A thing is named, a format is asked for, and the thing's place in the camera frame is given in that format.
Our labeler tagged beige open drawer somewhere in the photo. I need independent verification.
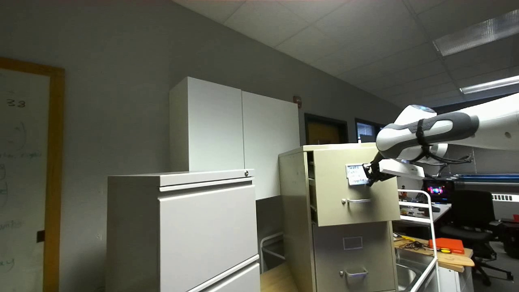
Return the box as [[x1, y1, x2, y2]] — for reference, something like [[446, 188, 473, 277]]
[[307, 144, 401, 227]]

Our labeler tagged beige closed drawer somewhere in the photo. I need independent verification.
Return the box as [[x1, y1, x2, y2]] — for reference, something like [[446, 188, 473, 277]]
[[312, 221, 399, 292]]

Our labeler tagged beige filing cabinet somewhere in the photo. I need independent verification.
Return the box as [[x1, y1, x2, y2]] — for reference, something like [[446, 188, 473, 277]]
[[278, 143, 402, 292]]

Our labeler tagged tall white cabinet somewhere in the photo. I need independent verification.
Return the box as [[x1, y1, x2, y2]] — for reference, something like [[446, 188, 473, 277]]
[[169, 76, 301, 202]]

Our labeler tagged grey lateral filing cabinet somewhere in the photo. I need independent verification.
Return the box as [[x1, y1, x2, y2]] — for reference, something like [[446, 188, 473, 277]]
[[106, 169, 261, 292]]

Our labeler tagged white paper label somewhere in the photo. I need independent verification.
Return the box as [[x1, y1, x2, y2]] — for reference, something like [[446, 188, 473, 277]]
[[345, 163, 369, 186]]

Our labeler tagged dark framed window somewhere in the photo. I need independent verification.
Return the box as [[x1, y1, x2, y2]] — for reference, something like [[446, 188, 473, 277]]
[[355, 118, 386, 144]]

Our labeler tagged white desk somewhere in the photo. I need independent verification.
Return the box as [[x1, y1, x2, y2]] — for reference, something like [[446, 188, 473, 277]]
[[399, 201, 452, 228]]

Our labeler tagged monitor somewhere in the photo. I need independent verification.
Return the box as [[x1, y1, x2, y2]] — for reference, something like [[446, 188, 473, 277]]
[[423, 180, 455, 204]]

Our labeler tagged dark framed door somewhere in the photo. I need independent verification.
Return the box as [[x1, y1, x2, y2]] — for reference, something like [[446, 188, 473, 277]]
[[304, 113, 349, 146]]

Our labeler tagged steel sink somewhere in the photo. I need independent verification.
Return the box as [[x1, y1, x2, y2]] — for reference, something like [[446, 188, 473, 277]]
[[395, 247, 435, 292]]

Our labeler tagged orange case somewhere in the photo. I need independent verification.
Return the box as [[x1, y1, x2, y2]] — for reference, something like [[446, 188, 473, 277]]
[[429, 238, 465, 255]]

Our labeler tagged black office chair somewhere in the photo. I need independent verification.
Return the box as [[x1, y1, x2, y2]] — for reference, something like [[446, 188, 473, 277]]
[[440, 189, 514, 285]]

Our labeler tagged wooden board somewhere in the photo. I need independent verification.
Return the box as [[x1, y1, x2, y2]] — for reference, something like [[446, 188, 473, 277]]
[[393, 237, 475, 273]]

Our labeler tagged narrow ceiling light strip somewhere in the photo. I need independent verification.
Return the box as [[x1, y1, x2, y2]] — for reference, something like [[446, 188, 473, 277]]
[[460, 75, 519, 95]]

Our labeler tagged large ceiling light panel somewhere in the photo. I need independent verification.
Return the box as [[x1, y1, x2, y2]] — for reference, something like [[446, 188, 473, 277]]
[[431, 10, 519, 57]]

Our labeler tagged wood framed whiteboard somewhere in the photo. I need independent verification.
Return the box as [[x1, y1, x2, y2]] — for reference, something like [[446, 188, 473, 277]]
[[0, 57, 66, 292]]

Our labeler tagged white tube frame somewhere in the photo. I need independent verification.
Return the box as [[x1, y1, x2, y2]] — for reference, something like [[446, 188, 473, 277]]
[[397, 189, 443, 292], [259, 231, 285, 273]]

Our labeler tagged black cable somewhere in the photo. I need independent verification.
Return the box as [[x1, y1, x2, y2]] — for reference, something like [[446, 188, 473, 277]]
[[399, 240, 427, 251]]

